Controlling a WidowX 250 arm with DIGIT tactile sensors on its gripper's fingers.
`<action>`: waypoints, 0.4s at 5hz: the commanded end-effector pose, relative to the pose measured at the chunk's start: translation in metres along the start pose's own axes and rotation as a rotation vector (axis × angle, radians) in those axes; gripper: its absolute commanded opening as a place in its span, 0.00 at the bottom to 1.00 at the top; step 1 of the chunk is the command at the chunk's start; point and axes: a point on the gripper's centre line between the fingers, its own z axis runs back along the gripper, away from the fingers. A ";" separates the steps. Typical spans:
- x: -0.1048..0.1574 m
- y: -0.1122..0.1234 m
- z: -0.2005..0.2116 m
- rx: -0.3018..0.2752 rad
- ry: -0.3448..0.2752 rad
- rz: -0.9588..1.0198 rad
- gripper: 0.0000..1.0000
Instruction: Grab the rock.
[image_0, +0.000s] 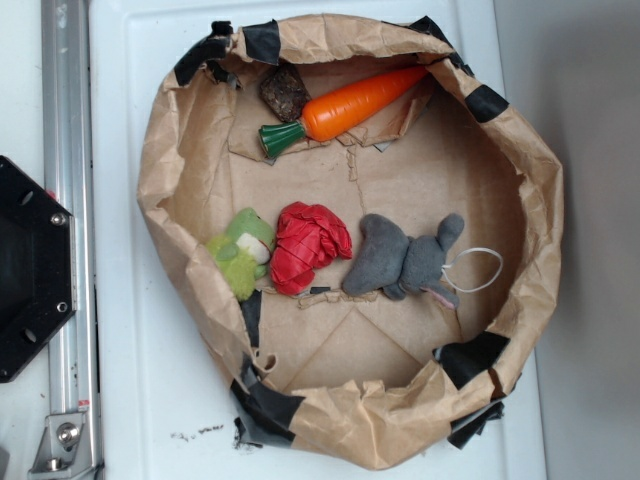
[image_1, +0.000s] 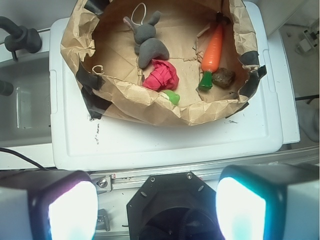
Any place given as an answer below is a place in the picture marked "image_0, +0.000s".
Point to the dark brown rock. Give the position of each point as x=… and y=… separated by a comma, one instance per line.
x=285, y=93

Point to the red crumpled paper ball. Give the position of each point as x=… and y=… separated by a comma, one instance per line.
x=308, y=237

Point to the green plush frog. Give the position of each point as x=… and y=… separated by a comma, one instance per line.
x=242, y=252

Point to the grey plush elephant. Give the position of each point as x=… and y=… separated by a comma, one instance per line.
x=399, y=265

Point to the orange toy carrot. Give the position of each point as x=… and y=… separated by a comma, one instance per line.
x=332, y=114

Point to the brown paper bag bin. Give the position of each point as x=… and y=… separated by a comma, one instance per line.
x=358, y=377

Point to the white tray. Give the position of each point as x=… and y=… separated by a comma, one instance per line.
x=166, y=413

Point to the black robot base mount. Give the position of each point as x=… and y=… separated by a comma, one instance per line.
x=36, y=269

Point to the aluminium rail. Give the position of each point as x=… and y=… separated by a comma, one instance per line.
x=73, y=351

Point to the metal corner bracket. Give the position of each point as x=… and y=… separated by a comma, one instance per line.
x=65, y=449

